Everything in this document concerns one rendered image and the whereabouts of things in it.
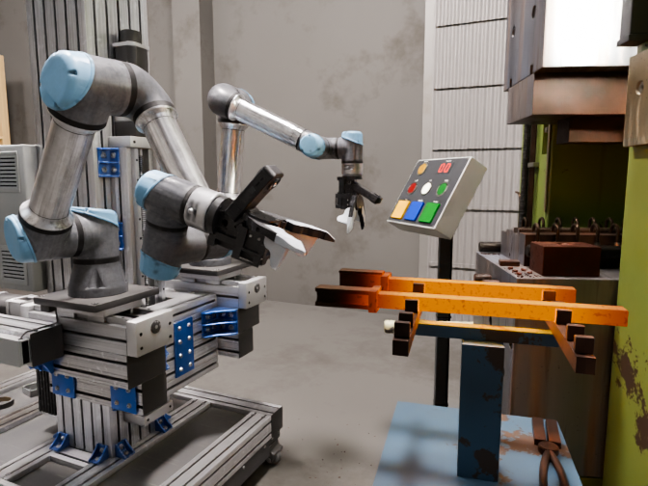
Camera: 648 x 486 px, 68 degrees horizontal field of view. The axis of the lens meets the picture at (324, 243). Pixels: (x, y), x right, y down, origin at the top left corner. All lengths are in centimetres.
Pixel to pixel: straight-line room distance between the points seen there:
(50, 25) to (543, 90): 139
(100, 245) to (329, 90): 314
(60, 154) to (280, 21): 357
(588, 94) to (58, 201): 123
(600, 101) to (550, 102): 11
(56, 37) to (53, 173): 64
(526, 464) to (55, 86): 108
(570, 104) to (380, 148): 286
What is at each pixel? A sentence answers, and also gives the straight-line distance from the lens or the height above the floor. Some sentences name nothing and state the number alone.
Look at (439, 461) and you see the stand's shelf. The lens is 87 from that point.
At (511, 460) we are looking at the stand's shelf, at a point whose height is 67.
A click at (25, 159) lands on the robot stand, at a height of 118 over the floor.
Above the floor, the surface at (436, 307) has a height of 93.
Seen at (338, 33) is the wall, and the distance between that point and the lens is 431.
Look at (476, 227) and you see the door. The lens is 383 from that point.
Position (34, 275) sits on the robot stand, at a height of 82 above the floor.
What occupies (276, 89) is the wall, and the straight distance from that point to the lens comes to 447.
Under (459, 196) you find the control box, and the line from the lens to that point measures 170.
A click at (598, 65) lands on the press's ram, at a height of 137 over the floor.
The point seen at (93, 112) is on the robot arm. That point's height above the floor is 126.
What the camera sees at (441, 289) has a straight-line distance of 88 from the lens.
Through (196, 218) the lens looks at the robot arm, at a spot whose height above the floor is 106.
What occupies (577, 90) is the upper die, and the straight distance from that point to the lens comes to 129.
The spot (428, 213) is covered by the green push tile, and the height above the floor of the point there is 101.
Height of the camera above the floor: 112
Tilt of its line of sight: 7 degrees down
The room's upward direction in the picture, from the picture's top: straight up
